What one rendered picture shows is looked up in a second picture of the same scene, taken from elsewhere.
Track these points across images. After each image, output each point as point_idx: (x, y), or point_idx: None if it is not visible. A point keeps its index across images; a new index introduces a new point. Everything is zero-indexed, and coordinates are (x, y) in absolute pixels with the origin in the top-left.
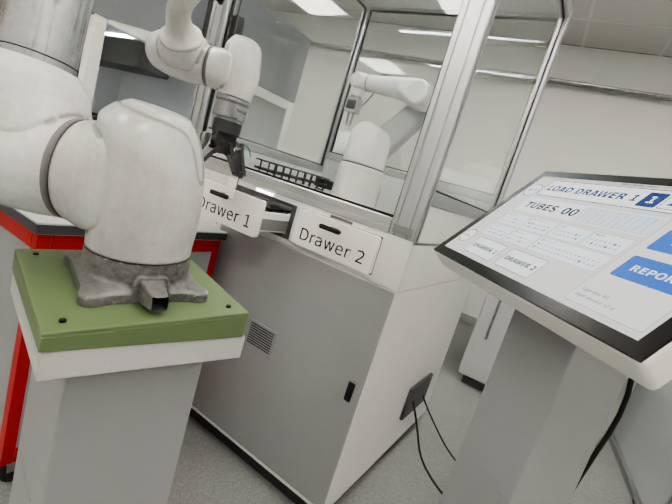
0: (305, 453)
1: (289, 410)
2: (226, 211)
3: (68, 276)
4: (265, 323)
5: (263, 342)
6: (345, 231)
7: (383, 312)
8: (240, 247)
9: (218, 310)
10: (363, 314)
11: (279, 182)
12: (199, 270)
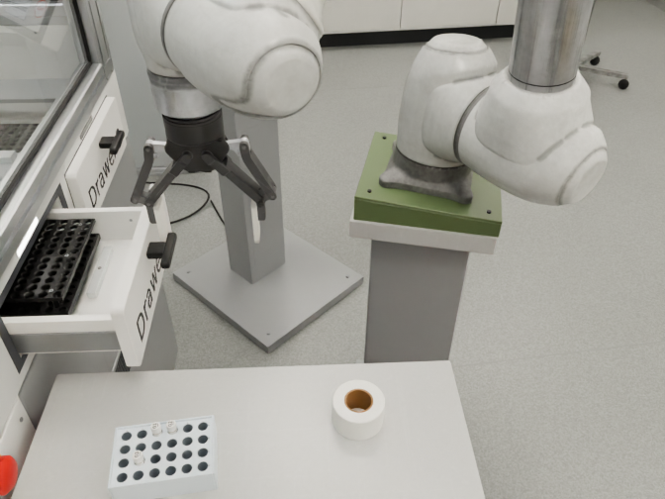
0: (164, 348)
1: (151, 352)
2: (155, 267)
3: (473, 184)
4: (116, 350)
5: (126, 364)
6: (104, 130)
7: (133, 161)
8: (60, 359)
9: (394, 138)
10: (131, 186)
11: (32, 188)
12: (366, 170)
